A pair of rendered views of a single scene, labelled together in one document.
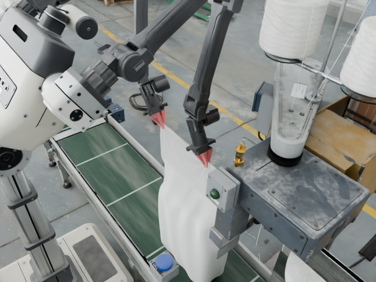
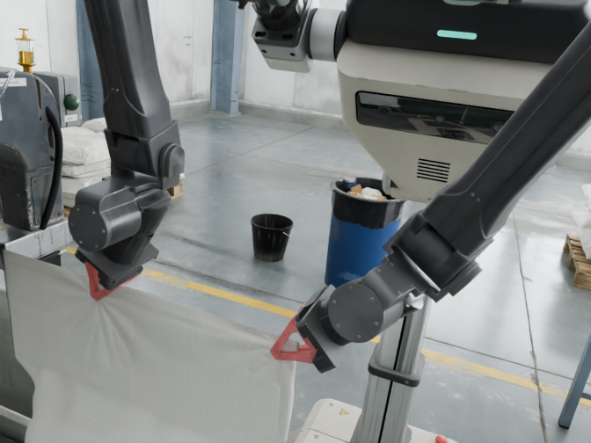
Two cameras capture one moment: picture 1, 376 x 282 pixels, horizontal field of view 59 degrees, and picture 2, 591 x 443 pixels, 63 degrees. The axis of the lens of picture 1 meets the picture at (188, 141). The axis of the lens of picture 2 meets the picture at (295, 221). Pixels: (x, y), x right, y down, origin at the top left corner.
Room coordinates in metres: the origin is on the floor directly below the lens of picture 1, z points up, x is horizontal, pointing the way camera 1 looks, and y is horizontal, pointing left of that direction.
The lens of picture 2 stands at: (1.59, -0.15, 1.43)
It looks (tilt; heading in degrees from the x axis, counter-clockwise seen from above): 20 degrees down; 149
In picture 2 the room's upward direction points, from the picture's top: 6 degrees clockwise
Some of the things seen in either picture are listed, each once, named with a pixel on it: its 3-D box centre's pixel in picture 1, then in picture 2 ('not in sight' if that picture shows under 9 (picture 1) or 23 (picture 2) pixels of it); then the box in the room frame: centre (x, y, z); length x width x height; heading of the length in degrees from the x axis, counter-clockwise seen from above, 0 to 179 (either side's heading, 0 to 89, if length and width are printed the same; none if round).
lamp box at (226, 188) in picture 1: (222, 189); (53, 99); (0.59, -0.10, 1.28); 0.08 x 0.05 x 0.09; 40
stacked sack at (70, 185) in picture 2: not in sight; (94, 178); (-2.13, 0.30, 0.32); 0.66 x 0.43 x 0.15; 132
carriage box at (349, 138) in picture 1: (338, 159); not in sight; (0.85, -0.52, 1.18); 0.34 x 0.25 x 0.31; 130
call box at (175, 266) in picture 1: (164, 267); not in sight; (0.63, 0.06, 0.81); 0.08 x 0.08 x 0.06; 40
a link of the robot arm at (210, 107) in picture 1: (202, 112); (126, 191); (1.01, -0.05, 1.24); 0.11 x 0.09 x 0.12; 129
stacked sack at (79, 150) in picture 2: not in sight; (94, 147); (-2.13, 0.31, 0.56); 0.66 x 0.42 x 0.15; 130
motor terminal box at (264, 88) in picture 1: (264, 100); not in sight; (1.09, -0.29, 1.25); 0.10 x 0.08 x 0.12; 155
